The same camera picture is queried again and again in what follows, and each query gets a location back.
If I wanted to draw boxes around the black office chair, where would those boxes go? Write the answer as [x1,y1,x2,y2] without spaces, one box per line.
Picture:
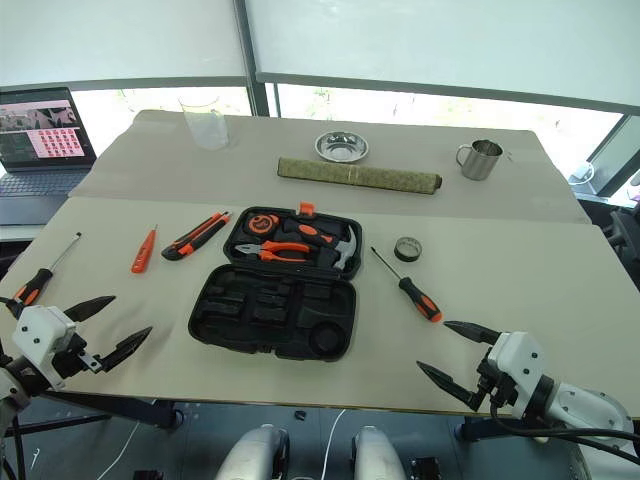
[606,208,640,292]

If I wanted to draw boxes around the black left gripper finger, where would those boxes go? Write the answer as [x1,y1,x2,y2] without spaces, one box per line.
[101,326,154,373]
[63,295,118,323]

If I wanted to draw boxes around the orange black tape measure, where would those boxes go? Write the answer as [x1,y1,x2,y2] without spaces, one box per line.
[246,212,280,236]

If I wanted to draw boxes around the clear plastic cup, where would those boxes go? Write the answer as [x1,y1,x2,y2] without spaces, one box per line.
[177,95,232,152]

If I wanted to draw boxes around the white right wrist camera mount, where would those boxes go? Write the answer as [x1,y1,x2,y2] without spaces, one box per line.
[486,330,545,420]

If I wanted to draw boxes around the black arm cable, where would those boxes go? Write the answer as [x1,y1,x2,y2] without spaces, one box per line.
[488,392,640,465]
[0,295,24,322]

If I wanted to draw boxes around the white roller blind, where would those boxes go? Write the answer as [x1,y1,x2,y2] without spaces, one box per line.
[243,0,640,115]
[0,0,250,87]

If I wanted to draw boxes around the silver rounded robot leg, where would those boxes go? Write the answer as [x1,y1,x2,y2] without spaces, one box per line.
[351,425,407,480]
[214,424,292,480]

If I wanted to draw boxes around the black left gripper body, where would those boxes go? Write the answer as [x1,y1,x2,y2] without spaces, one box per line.
[49,334,104,381]

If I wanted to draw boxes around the white floor cable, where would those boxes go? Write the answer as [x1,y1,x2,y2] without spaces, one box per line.
[321,407,347,480]

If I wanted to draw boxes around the black tool case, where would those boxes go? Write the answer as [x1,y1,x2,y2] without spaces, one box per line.
[187,201,364,362]

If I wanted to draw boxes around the orange voltage tester pen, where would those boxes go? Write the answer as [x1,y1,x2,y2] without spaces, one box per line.
[130,224,160,275]

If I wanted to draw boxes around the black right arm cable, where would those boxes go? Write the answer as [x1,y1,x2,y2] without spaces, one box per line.
[488,392,640,465]

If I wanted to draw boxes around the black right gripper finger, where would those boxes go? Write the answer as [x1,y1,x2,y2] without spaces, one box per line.
[443,320,502,347]
[416,360,486,413]

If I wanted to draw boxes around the orange handled pliers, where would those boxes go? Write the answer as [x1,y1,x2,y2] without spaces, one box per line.
[233,240,312,264]

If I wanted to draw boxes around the phillips screwdriver orange black handle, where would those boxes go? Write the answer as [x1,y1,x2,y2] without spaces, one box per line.
[370,246,444,324]

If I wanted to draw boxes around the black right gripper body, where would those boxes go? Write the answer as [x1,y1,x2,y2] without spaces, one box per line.
[474,344,520,409]

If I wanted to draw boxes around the stainless steel mug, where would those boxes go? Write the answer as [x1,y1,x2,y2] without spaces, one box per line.
[455,139,505,181]

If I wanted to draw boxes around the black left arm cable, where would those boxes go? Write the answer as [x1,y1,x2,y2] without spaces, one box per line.
[0,295,24,322]

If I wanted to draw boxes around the black electrical tape roll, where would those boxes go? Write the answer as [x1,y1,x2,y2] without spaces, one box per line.
[393,236,426,263]

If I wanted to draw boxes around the orange black utility knife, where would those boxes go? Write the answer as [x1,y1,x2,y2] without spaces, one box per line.
[160,211,233,262]

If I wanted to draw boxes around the dark window frame post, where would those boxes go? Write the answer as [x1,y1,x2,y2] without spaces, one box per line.
[233,0,282,119]

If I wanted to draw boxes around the dark table frame bar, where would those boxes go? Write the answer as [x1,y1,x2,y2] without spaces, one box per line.
[458,413,504,442]
[27,388,184,432]

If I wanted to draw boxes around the stainless steel bowl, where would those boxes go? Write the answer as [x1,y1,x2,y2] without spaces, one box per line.
[314,130,371,164]

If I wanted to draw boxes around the claw hammer orange black handle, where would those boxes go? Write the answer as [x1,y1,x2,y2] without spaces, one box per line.
[281,219,360,272]

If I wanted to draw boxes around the open grey laptop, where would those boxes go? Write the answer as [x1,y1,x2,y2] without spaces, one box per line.
[0,86,98,227]

